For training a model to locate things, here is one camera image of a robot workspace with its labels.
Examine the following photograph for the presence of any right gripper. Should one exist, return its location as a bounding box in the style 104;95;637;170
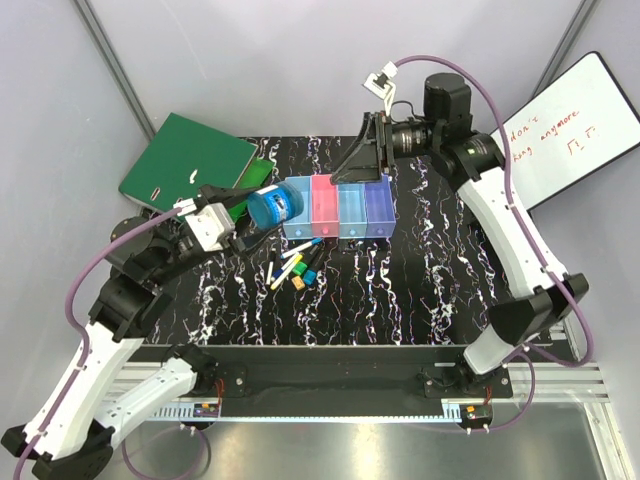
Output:
330;111;441;185

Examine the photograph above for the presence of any blue cleaning gel jar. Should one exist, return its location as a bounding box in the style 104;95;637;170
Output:
247;181;304;230

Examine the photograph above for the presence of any orange small eraser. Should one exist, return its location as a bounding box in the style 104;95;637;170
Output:
292;277;305;290

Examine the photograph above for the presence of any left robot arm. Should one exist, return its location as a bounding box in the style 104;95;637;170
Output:
1;185;271;479

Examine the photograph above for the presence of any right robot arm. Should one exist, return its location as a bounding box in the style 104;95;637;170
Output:
330;70;589;397

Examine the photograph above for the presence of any light blue middle bin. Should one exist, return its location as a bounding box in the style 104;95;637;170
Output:
338;183;367;239

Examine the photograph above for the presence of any light blue bin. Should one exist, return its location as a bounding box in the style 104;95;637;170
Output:
338;183;367;239
283;176;313;240

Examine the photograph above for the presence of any green transparent folder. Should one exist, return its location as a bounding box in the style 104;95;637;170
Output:
228;158;274;222

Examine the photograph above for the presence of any pink bin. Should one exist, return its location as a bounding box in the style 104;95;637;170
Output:
310;175;339;237

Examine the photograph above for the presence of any thin white pen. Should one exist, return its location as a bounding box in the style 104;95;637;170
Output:
266;260;274;284

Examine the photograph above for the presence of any purple bin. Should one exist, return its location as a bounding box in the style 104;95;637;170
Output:
364;174;396;239

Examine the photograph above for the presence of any white marker blue tip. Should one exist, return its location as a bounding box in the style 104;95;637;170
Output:
270;265;293;290

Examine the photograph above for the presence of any light blue left bin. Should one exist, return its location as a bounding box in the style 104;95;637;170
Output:
283;176;313;240

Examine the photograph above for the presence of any yellow-tipped white marker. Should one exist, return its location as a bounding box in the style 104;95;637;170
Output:
282;253;303;273

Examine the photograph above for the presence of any green eraser cap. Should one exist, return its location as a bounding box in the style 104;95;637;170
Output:
292;263;306;275

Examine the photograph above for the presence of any white blue-capped marker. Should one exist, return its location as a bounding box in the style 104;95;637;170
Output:
280;238;324;259

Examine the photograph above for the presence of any black marker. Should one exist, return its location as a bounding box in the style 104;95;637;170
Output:
307;249;326;272

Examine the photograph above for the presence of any blue eraser cap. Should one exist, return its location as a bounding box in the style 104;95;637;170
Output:
303;270;317;285

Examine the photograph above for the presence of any white whiteboard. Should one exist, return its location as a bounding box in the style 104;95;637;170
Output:
504;51;639;210

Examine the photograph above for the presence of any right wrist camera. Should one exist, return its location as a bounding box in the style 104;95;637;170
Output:
363;62;398;116

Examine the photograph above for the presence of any green ring binder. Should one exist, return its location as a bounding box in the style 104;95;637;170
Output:
118;113;256;212

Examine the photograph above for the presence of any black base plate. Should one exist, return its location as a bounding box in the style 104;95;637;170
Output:
158;344;514;419

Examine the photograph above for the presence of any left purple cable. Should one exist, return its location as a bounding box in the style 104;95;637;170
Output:
9;207;211;479

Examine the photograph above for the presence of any purple cable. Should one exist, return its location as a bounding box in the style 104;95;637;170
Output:
9;207;211;479
394;55;599;436

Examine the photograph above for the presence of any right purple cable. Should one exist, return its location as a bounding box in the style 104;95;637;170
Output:
394;55;599;436

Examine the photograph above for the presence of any aluminium frame rail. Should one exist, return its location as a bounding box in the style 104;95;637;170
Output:
96;345;609;436

